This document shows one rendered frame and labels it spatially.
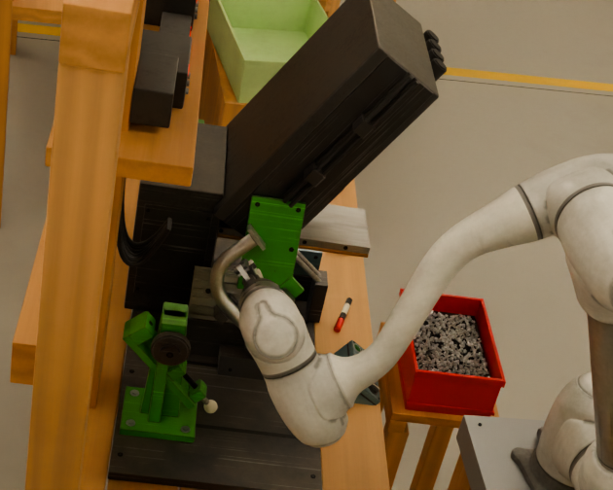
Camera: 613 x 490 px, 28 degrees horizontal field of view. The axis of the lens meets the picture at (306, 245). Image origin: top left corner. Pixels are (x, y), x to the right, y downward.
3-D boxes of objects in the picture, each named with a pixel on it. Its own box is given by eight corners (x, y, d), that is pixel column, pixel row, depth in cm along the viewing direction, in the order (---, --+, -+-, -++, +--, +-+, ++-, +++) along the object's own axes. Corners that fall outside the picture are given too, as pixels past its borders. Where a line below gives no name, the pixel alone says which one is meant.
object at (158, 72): (174, 89, 226) (179, 55, 222) (169, 129, 213) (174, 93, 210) (136, 84, 225) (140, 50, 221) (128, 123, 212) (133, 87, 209)
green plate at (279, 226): (287, 281, 271) (303, 192, 264) (289, 295, 263) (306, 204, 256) (235, 275, 269) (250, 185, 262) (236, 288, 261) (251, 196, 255)
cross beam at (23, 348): (116, 54, 316) (119, 22, 311) (39, 386, 209) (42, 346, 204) (96, 52, 315) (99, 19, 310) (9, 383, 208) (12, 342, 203)
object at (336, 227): (362, 220, 288) (365, 209, 286) (367, 259, 275) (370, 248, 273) (198, 196, 283) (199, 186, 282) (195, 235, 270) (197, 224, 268)
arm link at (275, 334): (226, 299, 212) (257, 364, 215) (234, 327, 197) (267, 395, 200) (282, 273, 212) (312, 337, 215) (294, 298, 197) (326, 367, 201)
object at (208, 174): (208, 245, 303) (229, 126, 284) (203, 320, 278) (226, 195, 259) (134, 234, 301) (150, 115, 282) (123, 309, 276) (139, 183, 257)
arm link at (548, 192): (509, 165, 205) (537, 210, 194) (609, 122, 204) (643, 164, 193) (527, 222, 213) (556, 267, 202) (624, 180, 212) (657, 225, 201)
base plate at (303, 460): (306, 203, 331) (306, 196, 330) (320, 503, 241) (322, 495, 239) (151, 181, 326) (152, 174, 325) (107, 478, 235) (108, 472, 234)
